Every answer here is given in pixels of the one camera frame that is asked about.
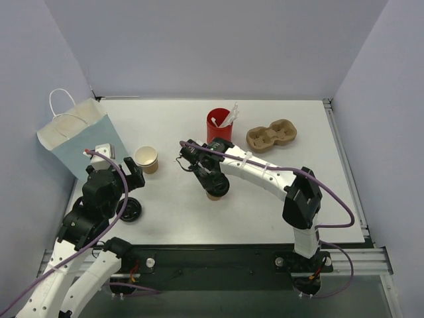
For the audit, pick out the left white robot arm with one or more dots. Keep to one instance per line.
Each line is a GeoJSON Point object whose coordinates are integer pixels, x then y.
{"type": "Point", "coordinates": [58, 292]}

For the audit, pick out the brown cardboard cup carrier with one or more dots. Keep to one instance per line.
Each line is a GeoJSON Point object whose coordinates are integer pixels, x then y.
{"type": "Point", "coordinates": [278, 133]}

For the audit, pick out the stacked brown paper cups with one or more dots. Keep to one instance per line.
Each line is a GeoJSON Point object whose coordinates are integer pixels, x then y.
{"type": "Point", "coordinates": [147, 158]}

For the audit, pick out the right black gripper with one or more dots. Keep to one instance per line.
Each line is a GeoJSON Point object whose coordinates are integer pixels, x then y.
{"type": "Point", "coordinates": [203, 171]}

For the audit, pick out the light blue paper bag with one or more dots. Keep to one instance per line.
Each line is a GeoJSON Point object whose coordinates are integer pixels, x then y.
{"type": "Point", "coordinates": [82, 127]}

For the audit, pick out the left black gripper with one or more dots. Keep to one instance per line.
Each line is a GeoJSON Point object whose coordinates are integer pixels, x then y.
{"type": "Point", "coordinates": [133, 173]}

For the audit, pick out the brown paper coffee cup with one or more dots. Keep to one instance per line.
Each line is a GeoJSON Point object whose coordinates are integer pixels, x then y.
{"type": "Point", "coordinates": [213, 196]}

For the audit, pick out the stacked black cup lids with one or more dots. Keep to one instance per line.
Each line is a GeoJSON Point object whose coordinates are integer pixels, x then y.
{"type": "Point", "coordinates": [132, 212]}

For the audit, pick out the red ribbed cylinder holder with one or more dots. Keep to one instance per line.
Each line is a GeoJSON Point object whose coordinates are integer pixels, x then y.
{"type": "Point", "coordinates": [213, 132]}

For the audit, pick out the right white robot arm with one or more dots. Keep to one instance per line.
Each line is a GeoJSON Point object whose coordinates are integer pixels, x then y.
{"type": "Point", "coordinates": [300, 195]}

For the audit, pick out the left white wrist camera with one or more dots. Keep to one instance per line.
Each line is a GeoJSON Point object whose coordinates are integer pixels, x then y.
{"type": "Point", "coordinates": [98, 162]}

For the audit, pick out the black plastic cup lid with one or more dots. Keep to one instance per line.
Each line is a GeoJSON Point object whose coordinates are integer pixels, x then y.
{"type": "Point", "coordinates": [220, 189]}

